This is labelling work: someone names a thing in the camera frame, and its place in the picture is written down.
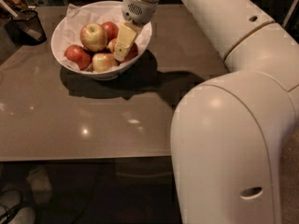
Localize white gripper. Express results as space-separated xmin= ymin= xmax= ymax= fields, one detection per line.
xmin=114 ymin=0 xmax=158 ymax=62

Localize red apple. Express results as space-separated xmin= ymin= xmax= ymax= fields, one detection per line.
xmin=64 ymin=45 xmax=92 ymax=70
xmin=107 ymin=38 xmax=138 ymax=63
xmin=102 ymin=21 xmax=119 ymax=42

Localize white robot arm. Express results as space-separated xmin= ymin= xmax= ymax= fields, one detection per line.
xmin=115 ymin=0 xmax=299 ymax=224

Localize white robot base below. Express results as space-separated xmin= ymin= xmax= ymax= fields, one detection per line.
xmin=0 ymin=165 xmax=52 ymax=224

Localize yellow-red apple on top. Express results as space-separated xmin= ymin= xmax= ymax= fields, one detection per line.
xmin=79 ymin=22 xmax=107 ymax=52

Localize yellow apple at front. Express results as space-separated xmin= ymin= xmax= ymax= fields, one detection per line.
xmin=92 ymin=53 xmax=118 ymax=73

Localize white bowl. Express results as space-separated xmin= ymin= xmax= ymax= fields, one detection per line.
xmin=50 ymin=0 xmax=153 ymax=81

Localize white paper liner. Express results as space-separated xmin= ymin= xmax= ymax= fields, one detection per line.
xmin=58 ymin=0 xmax=153 ymax=73

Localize black mesh pen cup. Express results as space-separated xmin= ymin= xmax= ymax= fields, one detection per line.
xmin=5 ymin=10 xmax=47 ymax=46

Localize black cables on floor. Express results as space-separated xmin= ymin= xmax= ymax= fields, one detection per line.
xmin=0 ymin=188 xmax=38 ymax=224

